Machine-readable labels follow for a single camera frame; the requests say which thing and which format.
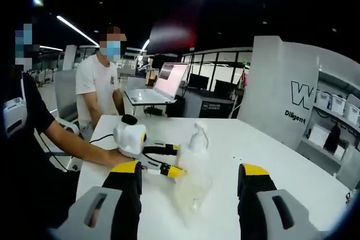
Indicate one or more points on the grey metal shelf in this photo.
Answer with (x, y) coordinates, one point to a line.
(323, 110)

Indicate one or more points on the clear glass cup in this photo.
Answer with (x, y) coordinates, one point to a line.
(191, 195)

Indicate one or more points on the white office chair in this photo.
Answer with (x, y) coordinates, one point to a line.
(66, 96)

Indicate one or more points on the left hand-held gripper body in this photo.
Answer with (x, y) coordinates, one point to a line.
(130, 140)

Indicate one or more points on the group of white storage boxes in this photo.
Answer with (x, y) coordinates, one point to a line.
(336, 103)

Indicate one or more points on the white flat box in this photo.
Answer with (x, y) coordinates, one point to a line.
(319, 136)

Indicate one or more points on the white worn device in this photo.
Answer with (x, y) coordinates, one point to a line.
(14, 122)

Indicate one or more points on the white laptop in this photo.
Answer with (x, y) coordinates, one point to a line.
(171, 79)

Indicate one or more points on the black bag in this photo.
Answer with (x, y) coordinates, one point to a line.
(334, 137)

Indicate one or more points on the white pump bottle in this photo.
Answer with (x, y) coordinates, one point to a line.
(197, 141)

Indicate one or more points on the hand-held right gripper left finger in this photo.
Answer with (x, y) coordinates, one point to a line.
(123, 195)

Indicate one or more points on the operator in black shirt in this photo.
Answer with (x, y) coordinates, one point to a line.
(33, 167)

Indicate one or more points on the black round object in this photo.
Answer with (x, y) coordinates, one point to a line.
(129, 119)

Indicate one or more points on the ceiling light strip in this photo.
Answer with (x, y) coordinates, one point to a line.
(76, 29)
(50, 48)
(145, 45)

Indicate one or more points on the black monitor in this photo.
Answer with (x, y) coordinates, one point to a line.
(198, 82)
(225, 86)

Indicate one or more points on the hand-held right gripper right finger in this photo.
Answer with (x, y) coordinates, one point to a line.
(256, 195)

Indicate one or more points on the pink hanging item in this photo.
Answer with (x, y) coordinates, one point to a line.
(244, 78)

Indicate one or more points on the person's left hand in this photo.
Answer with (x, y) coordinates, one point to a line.
(119, 158)

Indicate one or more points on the grey equipment cabinet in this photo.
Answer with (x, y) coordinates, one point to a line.
(208, 108)

